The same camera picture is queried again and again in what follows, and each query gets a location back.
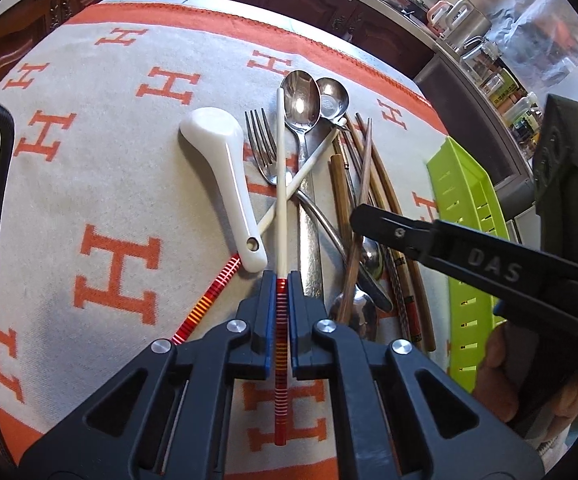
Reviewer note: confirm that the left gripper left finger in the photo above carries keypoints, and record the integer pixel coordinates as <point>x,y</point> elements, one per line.
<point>254,349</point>

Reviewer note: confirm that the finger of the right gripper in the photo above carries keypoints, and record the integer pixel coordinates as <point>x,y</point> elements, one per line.
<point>539,291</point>

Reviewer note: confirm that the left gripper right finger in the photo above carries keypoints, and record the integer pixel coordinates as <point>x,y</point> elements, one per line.
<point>311,334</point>

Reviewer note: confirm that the cream red-striped chopstick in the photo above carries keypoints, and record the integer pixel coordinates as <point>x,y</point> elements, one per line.
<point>207,299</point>
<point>281,311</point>

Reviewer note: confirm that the small steel spoon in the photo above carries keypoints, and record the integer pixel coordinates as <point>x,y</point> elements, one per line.
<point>372,255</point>

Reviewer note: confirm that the plain brown bamboo chopstick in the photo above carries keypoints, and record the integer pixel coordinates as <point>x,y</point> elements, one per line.
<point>414,276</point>

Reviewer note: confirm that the bamboo chopstick red black band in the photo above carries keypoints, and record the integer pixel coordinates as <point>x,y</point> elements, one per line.
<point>398,275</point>

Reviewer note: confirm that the steel fork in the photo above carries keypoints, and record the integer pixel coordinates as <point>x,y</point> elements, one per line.
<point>263,147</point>

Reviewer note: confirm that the white ceramic soup spoon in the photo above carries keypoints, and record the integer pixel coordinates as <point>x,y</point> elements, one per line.
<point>218,137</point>

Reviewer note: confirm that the large steel spoon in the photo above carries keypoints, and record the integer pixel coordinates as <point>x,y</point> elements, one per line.
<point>302,111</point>

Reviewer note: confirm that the round steel serving spoon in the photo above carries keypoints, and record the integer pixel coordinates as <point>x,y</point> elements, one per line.
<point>334,98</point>

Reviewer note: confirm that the person's right hand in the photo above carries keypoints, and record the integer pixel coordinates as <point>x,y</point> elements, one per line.
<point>502,371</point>

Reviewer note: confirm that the grey frosted door cabinet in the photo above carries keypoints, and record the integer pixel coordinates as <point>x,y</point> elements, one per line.
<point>474,124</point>

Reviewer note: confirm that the green plastic utensil tray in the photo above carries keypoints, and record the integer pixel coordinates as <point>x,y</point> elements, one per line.
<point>469,210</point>

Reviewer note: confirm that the glass pitcher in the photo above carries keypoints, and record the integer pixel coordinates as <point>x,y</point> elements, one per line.
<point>479,57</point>

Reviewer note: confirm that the steel electric kettle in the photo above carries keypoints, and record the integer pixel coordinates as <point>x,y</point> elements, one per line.
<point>460,25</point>

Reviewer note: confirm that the orange white H-pattern blanket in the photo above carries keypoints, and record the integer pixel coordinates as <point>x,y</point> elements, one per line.
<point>112,223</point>

